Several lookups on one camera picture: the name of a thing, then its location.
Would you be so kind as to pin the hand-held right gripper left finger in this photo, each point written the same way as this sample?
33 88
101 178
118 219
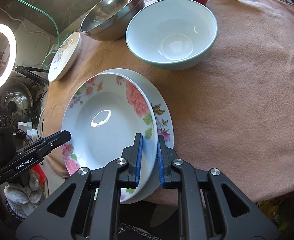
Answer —
138 162

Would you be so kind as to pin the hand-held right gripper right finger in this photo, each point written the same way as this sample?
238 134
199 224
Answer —
161 166

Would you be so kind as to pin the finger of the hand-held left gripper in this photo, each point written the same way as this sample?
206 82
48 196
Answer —
53 137
59 146

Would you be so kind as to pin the deep pink floral plate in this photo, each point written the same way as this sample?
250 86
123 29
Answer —
107 135

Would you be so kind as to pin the large floral plate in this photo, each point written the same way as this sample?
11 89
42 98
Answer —
163 120

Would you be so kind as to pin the small white fish print plate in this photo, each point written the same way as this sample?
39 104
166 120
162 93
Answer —
63 55

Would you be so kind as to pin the white bowl with teal outside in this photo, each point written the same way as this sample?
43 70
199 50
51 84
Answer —
172 30

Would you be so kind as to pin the person's left hand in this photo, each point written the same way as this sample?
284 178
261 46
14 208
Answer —
24 192

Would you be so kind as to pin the red plastic item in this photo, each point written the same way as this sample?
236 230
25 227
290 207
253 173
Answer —
41 177

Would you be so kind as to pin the white power plugs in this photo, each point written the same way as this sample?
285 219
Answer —
28 130

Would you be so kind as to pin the steel pot lid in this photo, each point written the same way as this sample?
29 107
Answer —
19 97

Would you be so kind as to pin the pink towel cloth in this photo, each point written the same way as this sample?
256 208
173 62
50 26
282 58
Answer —
236 92

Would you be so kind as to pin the yellow oil bottle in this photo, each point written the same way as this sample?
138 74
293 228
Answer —
271 210

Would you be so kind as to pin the large stainless steel bowl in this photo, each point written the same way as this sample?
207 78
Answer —
112 12

